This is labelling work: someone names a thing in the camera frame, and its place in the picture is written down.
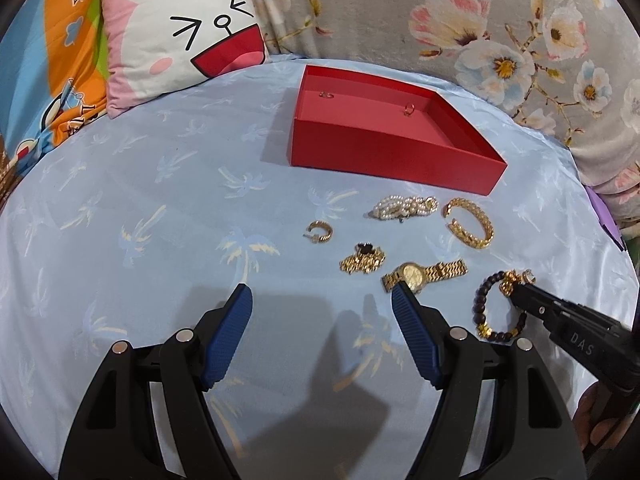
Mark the gold wrist watch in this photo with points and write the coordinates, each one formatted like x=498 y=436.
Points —
x=415 y=274

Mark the colourful cartoon blanket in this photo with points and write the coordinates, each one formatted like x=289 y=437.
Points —
x=55 y=60

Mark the brown patterned cloth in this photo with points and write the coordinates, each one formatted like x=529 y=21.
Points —
x=5 y=172

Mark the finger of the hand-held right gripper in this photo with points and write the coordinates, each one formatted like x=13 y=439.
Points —
x=550 y=299
x=530 y=307

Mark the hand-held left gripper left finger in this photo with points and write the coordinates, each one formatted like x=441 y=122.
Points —
x=230 y=330

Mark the person's right hand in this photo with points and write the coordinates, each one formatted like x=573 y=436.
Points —
x=597 y=420

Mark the red cardboard box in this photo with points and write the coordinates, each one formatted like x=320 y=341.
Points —
x=380 y=155

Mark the cat face pillow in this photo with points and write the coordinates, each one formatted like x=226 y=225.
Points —
x=165 y=60

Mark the light blue palm print sheet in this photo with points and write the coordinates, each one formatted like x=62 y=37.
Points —
x=150 y=240

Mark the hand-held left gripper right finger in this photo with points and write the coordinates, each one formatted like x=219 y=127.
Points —
x=415 y=335

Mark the gold hoop earring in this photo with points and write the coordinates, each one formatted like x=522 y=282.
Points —
x=325 y=235

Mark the purple cloth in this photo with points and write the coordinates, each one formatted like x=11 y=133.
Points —
x=605 y=220

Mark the grey floral blanket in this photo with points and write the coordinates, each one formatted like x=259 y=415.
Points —
x=380 y=5

